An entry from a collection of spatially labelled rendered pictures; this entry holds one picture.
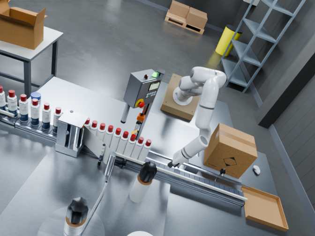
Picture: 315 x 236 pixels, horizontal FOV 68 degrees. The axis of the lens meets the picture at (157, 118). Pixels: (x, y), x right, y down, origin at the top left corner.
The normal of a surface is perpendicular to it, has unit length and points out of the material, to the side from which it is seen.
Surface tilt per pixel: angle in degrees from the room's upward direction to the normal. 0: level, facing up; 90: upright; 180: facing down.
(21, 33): 90
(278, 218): 0
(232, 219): 0
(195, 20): 90
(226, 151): 90
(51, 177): 0
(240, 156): 90
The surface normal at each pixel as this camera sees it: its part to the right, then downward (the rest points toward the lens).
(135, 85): -0.67, 0.28
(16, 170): 0.31, -0.74
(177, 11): -0.09, 0.61
